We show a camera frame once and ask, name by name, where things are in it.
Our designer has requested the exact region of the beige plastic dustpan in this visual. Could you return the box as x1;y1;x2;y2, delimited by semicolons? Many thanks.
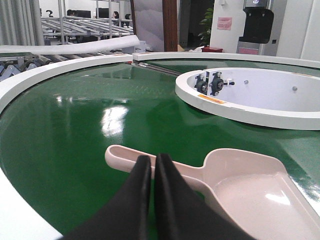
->
104;144;320;240

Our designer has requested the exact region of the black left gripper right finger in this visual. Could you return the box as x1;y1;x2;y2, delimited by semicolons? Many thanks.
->
154;153;252;240

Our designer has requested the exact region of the white inner conveyor ring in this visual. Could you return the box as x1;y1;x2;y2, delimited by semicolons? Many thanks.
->
174;67;320;131

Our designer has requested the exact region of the green potted plant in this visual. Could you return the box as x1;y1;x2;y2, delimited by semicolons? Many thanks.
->
198;7;214;46

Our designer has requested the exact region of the grey roller conveyor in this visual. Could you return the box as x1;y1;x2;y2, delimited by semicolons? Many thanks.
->
0;50;124;82

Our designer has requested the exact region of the red box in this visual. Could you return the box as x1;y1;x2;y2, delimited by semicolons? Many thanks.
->
201;46;223;53

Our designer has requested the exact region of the white foam roll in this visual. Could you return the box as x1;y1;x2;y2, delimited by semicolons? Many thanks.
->
0;35;140;55

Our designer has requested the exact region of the black bearing block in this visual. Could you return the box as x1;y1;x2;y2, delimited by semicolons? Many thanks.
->
209;71;235;96
194;74;208;95

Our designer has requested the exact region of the brown wooden pillar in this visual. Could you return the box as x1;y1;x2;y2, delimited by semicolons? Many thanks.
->
162;0;178;52

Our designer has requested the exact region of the pink wall notice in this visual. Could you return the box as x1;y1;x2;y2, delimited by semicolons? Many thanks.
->
217;17;233;31

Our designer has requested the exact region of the white guard rail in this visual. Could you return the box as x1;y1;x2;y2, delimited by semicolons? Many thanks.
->
132;51;320;69
0;54;133;112

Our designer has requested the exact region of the green conveyor belt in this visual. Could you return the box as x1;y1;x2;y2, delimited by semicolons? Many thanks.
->
0;63;320;234

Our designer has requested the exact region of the white outer guard rail right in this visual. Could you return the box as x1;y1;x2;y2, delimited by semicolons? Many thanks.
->
132;51;320;69

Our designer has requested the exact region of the left black bearing block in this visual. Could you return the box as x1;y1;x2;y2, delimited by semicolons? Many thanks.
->
194;74;208;95

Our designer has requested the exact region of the black water dispenser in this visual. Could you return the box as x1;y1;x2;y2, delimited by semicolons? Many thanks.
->
236;0;274;55

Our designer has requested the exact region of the right black bearing block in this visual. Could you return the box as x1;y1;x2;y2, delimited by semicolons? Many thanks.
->
209;71;235;96

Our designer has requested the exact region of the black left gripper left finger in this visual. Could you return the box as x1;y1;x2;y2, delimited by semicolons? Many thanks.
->
63;155;152;240

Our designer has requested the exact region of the metal flow rack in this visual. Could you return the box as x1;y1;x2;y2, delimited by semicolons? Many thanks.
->
39;0;134;44

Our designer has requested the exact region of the white outer guard rail left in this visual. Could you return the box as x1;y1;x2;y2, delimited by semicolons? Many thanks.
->
0;54;133;112

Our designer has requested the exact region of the chrome transfer rollers rear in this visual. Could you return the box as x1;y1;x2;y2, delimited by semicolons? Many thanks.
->
131;62;182;76

